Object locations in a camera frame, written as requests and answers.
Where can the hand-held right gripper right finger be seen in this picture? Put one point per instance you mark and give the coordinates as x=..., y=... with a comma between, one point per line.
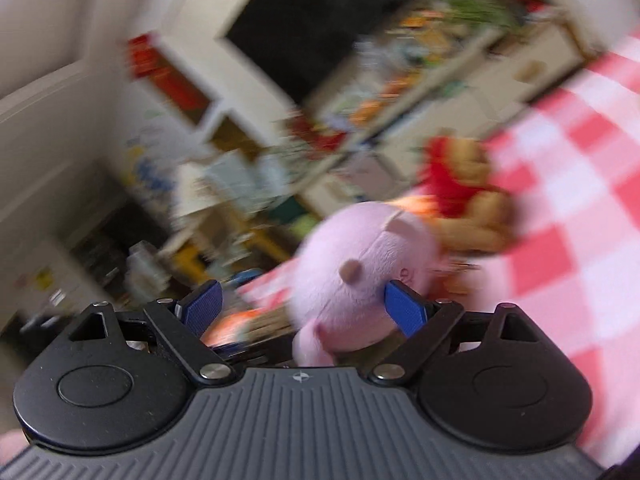
x=406, y=310

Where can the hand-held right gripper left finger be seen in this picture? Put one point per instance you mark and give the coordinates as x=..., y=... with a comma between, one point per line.
x=202, y=306

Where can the pink plush toy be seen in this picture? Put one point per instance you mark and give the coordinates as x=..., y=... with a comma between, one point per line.
x=350, y=245

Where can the yellow bear plush toy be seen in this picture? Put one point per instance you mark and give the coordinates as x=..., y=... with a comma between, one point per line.
x=452, y=180

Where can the red white checked tablecloth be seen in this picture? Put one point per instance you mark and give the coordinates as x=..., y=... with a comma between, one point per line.
x=575, y=210

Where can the red Chinese knot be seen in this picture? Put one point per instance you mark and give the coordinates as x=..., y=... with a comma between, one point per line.
x=160, y=72

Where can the cream TV cabinet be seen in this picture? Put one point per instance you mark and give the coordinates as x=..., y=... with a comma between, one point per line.
x=500, y=80

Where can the black television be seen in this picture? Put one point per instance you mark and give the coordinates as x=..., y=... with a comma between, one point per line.
x=310, y=25

